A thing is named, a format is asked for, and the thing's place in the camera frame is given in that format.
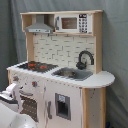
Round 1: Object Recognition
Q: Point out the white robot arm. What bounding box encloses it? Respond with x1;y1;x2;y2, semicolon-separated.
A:
0;83;37;128

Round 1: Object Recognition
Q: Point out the left red stove knob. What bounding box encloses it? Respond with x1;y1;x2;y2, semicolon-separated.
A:
13;76;19;81

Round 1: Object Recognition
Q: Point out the toy oven door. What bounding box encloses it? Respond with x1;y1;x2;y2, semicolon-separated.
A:
20;91;38;122

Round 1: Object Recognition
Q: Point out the wooden toy kitchen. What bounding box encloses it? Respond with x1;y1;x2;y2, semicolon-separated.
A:
8;10;115;128

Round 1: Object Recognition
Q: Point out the grey water dispenser panel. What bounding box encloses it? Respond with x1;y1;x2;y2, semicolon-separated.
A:
55;94;71;120

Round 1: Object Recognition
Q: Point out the toy microwave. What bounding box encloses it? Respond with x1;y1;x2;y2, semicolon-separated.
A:
55;14;92;34

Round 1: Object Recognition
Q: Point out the grey fabric backdrop curtain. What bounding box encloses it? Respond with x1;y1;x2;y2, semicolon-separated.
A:
0;0;128;128

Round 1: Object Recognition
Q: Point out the black toy faucet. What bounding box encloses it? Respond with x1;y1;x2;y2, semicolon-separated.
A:
75;50;95;71

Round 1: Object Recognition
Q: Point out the grey range hood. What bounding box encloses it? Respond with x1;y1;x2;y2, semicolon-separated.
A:
25;15;54;34

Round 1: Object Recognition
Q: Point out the grey cabinet door handle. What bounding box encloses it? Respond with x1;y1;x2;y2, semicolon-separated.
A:
47;101;52;119

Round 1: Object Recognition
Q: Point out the grey toy sink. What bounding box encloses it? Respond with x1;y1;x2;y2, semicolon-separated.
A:
52;67;92;81

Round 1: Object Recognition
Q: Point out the right red stove knob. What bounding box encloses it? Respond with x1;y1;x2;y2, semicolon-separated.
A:
32;81;37;87

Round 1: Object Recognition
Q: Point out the black toy stovetop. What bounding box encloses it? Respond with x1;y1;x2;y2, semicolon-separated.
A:
20;61;56;73

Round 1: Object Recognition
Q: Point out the red stove knob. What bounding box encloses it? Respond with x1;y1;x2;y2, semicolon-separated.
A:
32;81;37;87
13;76;19;81

